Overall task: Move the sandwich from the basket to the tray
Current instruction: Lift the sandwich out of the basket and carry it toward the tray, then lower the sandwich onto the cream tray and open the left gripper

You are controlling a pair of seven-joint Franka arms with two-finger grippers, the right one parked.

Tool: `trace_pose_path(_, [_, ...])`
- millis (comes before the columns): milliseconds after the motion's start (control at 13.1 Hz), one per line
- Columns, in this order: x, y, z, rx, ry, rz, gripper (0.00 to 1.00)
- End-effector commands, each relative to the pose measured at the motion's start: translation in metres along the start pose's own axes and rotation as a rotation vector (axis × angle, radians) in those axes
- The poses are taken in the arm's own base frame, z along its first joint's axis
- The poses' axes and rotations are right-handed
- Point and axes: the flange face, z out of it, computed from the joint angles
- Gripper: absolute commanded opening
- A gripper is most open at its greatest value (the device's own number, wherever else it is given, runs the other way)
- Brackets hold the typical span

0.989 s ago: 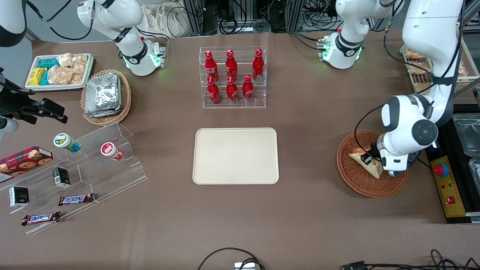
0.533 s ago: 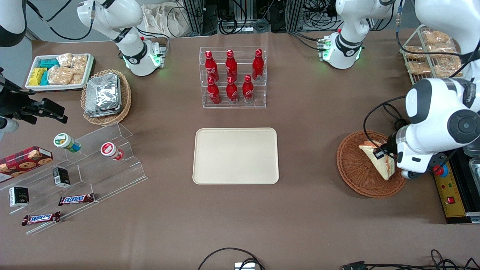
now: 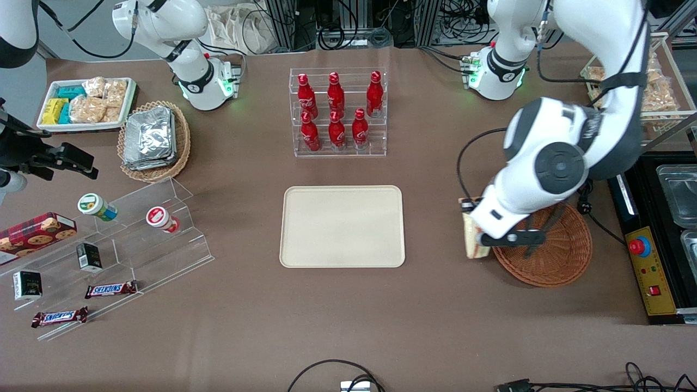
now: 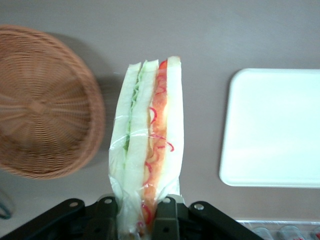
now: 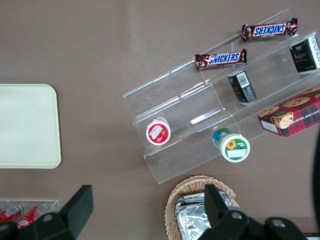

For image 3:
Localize triangular sandwich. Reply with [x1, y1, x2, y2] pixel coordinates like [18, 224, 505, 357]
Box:
[463, 211, 491, 260]

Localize white rectangular snack tray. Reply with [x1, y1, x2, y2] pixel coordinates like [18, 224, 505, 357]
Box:
[37, 77, 137, 133]

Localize oval wicker basket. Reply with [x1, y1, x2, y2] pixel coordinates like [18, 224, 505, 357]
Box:
[117, 101, 191, 183]

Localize round brown wicker basket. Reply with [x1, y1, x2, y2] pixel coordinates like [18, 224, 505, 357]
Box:
[490, 200, 593, 287]

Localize beige plastic tray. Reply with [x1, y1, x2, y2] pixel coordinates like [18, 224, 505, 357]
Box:
[279, 185, 406, 268]

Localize cup with green lid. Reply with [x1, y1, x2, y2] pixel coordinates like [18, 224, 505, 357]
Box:
[77, 193, 118, 222]

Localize yellow snack pack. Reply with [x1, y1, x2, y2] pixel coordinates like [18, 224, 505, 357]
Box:
[42, 98, 69, 125]

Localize stack of silver foil packs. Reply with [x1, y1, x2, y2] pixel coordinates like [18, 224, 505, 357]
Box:
[123, 106, 178, 170]

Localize red tartan cookie box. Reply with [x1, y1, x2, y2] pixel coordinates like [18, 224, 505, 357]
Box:
[0, 212, 77, 266]

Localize cup with red lid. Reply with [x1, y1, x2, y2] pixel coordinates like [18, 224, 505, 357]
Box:
[146, 206, 181, 234]

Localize small black box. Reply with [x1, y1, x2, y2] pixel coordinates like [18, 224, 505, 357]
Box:
[13, 271, 42, 301]
[76, 242, 103, 273]

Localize clear acrylic stepped shelf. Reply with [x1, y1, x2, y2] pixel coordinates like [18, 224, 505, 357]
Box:
[0, 177, 215, 341]

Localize brown Snickers bar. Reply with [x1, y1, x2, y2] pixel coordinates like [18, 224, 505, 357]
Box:
[84, 280, 138, 299]
[31, 307, 89, 328]

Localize red cola bottle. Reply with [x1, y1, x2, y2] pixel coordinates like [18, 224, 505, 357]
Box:
[327, 72, 345, 118]
[297, 73, 319, 119]
[352, 108, 369, 150]
[301, 112, 321, 152]
[328, 111, 346, 150]
[366, 71, 384, 118]

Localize clear acrylic bottle rack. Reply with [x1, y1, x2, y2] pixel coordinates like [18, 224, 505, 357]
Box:
[290, 68, 388, 158]

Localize clear bag of bread snacks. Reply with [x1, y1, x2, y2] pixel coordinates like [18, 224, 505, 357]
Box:
[643, 53, 680, 114]
[587, 65, 615, 105]

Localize beige cloth bag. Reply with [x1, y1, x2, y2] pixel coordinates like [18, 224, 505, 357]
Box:
[205, 4, 273, 55]

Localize large steel pan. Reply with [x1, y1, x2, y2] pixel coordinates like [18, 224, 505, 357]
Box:
[656, 164, 697, 226]

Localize black machine with yellow panel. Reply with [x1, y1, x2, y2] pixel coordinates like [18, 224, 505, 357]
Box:
[607, 152, 697, 326]

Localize small steel pan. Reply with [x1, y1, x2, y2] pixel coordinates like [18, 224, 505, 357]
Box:
[681, 229, 697, 268]

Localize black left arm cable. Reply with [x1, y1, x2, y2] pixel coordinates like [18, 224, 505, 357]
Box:
[456, 0, 651, 203]

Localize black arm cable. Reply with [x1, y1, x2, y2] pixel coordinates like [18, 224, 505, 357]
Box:
[456, 0, 651, 203]
[37, 0, 138, 59]

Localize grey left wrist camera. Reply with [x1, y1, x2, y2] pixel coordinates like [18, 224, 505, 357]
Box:
[478, 230, 546, 248]

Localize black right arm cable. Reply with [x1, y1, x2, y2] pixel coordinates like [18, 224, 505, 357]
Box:
[37, 0, 138, 59]

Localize black power cable with plug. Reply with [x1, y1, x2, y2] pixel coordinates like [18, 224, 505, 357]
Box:
[576, 182, 627, 246]

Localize aluminium frame post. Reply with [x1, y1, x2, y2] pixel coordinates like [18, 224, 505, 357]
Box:
[418, 0, 443, 47]
[264, 0, 299, 52]

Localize thin black cable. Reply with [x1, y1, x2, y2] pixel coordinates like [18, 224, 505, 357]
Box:
[531, 362, 697, 392]

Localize black looped cable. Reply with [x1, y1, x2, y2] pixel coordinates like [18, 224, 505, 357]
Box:
[287, 359, 386, 392]

